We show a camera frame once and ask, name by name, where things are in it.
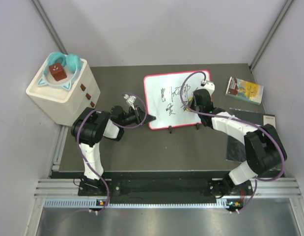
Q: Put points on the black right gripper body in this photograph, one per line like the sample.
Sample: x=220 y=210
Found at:
x=193 y=106

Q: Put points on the colourful illustrated book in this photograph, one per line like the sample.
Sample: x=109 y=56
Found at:
x=244 y=90

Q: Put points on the pink framed whiteboard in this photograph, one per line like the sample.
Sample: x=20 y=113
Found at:
x=165 y=96

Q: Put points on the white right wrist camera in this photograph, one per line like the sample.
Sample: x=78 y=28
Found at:
x=208 y=85

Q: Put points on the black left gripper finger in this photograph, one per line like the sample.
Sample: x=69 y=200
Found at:
x=147 y=118
x=140 y=111

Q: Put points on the brown cube toy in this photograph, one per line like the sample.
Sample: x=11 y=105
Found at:
x=57 y=71

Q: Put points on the teal cat ear headphones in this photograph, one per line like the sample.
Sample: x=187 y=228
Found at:
x=72 y=65

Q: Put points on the white foam box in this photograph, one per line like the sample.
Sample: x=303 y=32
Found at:
x=64 y=106

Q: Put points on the aluminium extrusion rail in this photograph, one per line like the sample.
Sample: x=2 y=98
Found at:
x=54 y=188

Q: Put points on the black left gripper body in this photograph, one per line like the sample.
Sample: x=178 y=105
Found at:
x=132 y=117

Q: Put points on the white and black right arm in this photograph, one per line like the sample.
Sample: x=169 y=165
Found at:
x=239 y=129

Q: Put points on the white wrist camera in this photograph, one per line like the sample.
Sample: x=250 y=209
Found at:
x=208 y=85
x=130 y=99

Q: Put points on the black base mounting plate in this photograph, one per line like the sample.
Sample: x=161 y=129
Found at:
x=161 y=187

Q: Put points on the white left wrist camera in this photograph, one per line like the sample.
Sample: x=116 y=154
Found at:
x=130 y=99

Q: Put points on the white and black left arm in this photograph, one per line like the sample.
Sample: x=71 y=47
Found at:
x=92 y=125

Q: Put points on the black notebook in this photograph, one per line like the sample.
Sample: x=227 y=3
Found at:
x=240 y=118

